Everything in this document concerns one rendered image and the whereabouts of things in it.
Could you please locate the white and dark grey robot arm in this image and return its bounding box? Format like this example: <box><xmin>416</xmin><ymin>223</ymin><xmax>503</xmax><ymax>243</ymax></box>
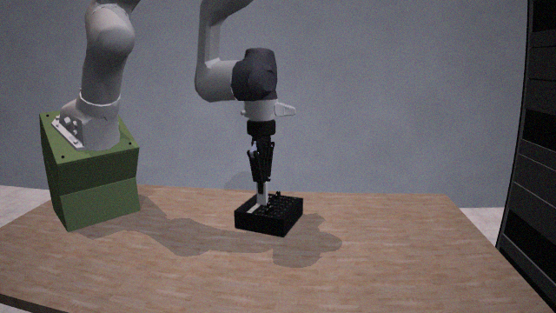
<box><xmin>51</xmin><ymin>0</ymin><xmax>295</xmax><ymax>151</ymax></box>

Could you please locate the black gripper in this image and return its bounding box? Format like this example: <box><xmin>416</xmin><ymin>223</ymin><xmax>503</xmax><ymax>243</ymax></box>
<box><xmin>247</xmin><ymin>119</ymin><xmax>275</xmax><ymax>205</ymax></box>

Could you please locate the black lighting desk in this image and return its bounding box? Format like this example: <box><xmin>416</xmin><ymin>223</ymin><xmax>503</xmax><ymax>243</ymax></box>
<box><xmin>234</xmin><ymin>191</ymin><xmax>303</xmax><ymax>237</ymax></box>

